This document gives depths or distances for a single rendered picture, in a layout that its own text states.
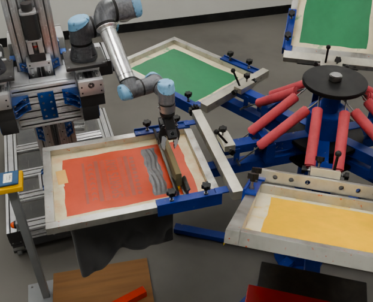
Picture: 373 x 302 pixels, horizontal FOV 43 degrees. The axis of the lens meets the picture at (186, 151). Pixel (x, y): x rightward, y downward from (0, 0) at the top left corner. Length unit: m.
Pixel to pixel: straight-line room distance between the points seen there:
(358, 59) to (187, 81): 1.04
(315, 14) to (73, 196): 1.93
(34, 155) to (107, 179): 1.57
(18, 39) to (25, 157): 1.25
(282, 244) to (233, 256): 1.97
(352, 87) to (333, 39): 0.84
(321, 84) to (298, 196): 0.64
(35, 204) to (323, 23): 2.26
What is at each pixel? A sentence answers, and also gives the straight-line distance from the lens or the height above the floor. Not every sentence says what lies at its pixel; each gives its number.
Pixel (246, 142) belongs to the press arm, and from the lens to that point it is 2.37.
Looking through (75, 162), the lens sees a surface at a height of 0.96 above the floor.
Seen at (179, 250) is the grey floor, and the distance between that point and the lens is 3.21.
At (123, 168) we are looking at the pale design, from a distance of 2.37.
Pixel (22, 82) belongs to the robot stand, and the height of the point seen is 1.17.
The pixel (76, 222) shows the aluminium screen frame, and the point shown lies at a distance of 2.09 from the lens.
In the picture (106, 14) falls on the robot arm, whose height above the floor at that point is 1.65.
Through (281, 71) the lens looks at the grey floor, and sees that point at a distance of 5.23.
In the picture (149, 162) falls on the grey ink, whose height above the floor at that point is 0.96.
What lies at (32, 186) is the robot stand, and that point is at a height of 0.21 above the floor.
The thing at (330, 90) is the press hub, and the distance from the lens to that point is 2.33.
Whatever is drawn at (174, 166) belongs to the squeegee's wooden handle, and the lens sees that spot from 2.19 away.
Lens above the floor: 2.47
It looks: 38 degrees down
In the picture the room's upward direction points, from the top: 1 degrees counter-clockwise
